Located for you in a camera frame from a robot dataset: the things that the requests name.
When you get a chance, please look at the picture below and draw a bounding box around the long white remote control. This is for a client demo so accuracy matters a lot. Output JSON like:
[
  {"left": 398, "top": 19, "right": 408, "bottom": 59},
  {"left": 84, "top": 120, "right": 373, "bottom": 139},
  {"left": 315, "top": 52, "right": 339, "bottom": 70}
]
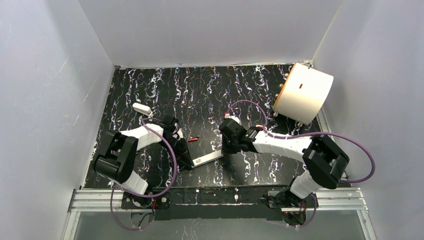
[{"left": 192, "top": 150, "right": 224, "bottom": 168}]

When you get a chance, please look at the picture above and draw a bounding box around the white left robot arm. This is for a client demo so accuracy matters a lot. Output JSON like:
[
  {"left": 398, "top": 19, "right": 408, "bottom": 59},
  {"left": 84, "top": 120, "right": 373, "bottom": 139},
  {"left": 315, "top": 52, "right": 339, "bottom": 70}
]
[{"left": 90, "top": 114, "right": 194, "bottom": 196}]

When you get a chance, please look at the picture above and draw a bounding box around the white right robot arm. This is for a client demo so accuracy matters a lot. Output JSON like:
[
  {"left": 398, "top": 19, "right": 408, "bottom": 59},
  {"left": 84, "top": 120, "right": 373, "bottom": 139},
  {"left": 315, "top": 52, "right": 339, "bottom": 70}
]
[{"left": 218, "top": 117, "right": 350, "bottom": 201}]

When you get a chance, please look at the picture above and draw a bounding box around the red AAA battery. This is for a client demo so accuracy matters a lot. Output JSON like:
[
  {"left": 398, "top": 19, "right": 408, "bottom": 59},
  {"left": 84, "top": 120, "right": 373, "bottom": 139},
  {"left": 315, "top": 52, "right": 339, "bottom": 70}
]
[{"left": 187, "top": 137, "right": 199, "bottom": 143}]

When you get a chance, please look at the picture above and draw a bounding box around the small white plastic object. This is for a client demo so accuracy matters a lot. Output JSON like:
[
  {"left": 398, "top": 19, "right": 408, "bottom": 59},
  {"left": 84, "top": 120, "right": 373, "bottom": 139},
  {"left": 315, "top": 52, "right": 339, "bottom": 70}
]
[{"left": 132, "top": 102, "right": 153, "bottom": 116}]

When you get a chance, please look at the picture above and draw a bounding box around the white round stool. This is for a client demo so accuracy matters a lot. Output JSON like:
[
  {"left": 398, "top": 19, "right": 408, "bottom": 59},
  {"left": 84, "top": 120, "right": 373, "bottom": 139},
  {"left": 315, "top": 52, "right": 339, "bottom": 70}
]
[{"left": 273, "top": 62, "right": 334, "bottom": 125}]

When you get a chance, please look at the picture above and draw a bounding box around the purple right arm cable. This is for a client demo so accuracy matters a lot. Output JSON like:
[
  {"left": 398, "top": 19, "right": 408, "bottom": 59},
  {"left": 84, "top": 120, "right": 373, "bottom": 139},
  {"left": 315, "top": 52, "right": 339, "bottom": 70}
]
[{"left": 223, "top": 99, "right": 377, "bottom": 229}]

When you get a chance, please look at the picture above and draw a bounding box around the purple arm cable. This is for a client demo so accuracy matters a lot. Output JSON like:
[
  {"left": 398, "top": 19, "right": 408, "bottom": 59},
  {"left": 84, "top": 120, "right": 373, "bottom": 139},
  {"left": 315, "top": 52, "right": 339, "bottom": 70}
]
[
  {"left": 223, "top": 99, "right": 377, "bottom": 229},
  {"left": 109, "top": 117, "right": 179, "bottom": 232}
]

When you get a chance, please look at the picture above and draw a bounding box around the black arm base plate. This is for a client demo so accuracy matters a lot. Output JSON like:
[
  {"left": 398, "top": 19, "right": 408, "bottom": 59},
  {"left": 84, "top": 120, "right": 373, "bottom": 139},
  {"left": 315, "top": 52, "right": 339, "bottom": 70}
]
[{"left": 120, "top": 185, "right": 317, "bottom": 221}]

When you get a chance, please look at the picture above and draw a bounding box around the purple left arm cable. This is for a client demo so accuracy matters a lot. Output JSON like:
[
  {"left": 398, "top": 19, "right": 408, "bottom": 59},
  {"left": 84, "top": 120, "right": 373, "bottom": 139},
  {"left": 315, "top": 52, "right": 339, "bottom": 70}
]
[{"left": 109, "top": 117, "right": 179, "bottom": 232}]

